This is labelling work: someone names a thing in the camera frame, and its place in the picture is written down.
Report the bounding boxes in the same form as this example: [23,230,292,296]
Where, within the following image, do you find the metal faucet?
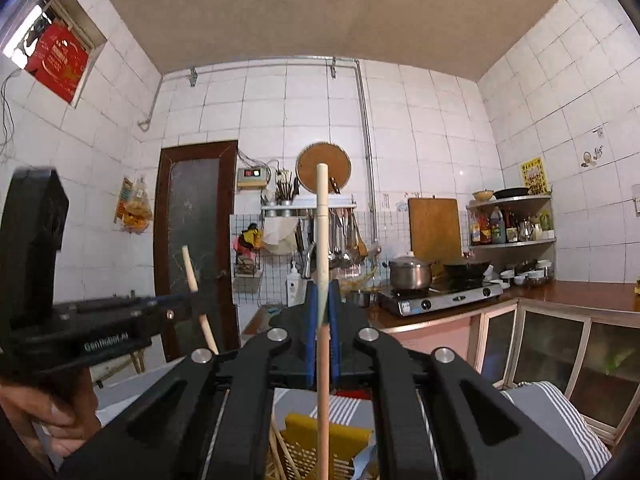
[301,242,318,281]

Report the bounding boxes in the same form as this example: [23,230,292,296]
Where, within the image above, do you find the white soap bottle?
[286,260,304,307]

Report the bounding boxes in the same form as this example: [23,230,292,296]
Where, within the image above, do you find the wall hook stickers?
[580,145,608,168]

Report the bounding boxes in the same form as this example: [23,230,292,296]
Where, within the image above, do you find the rectangular wooden cutting board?
[407,197,463,263]

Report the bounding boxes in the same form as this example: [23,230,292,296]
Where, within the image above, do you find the yellow hose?
[350,267,381,291]

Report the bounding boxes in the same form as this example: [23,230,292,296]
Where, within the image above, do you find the yellow utensil basket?
[272,412,377,480]

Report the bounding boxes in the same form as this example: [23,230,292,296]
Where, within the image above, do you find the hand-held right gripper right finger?
[327,280,586,480]

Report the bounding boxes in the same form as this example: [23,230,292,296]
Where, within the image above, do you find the red cardboard box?
[25,22,91,103]

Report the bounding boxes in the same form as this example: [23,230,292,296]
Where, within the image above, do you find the hanging plastic bag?
[117,175,153,233]

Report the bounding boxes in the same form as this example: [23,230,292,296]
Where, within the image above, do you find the large oil bottle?
[490,207,507,244]

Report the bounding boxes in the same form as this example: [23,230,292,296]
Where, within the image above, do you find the grey striped cloth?
[95,381,613,480]

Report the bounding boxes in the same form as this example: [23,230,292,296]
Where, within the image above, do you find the metal holder with dark utensils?
[275,169,300,207]

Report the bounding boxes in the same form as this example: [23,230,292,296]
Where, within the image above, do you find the row of hanging metal utensils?
[297,210,371,273]

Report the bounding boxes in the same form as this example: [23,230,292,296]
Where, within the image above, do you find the large steel pot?
[382,251,438,291]

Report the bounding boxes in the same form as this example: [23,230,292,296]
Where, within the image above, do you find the black wok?
[442,257,493,283]

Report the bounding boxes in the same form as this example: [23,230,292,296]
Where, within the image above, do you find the cluster of white bowls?
[500,259,555,286]

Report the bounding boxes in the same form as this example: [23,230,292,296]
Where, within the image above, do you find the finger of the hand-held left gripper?
[127,291,202,328]

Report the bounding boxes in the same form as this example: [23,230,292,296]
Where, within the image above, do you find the metal wall rack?
[260,201,358,218]

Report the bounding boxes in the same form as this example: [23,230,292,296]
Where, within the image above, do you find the white hanging cloth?
[262,217,301,256]

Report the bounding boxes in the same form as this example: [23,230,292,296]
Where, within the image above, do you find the small wire basket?
[232,255,263,279]

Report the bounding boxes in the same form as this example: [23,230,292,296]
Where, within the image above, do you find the yellow red cloth bundle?
[232,222,264,256]

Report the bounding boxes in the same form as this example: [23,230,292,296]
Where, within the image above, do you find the thin wall cable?
[0,67,26,161]

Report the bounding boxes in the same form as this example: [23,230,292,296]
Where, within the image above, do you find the round wooden board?
[295,142,352,196]

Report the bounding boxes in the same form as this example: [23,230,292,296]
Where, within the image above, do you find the beige controller box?
[236,166,268,190]

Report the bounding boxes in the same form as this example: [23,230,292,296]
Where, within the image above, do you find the yellow wall poster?
[519,156,548,196]

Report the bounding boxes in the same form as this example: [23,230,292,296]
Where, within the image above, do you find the person's left hand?
[0,367,103,461]

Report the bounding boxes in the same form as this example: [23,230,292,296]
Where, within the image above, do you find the wooden chopstick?
[276,432,303,480]
[269,407,286,480]
[315,162,333,480]
[181,245,220,356]

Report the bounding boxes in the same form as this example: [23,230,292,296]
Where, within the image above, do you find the kitchen counter cabinet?
[240,280,640,441]

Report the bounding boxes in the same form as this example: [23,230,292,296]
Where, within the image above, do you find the dark glass door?
[152,140,240,361]

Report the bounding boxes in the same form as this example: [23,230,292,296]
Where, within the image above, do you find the gas stove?
[377,280,505,317]

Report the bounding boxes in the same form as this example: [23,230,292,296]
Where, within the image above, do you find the wall window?
[2,0,108,108]

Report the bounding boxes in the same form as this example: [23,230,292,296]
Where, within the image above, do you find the grey wall pipe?
[137,55,380,256]

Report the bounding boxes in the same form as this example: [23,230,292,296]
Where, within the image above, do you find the metal corner shelf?
[466,195,557,251]

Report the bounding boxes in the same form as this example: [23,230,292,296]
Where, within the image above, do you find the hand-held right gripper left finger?
[55,280,321,480]

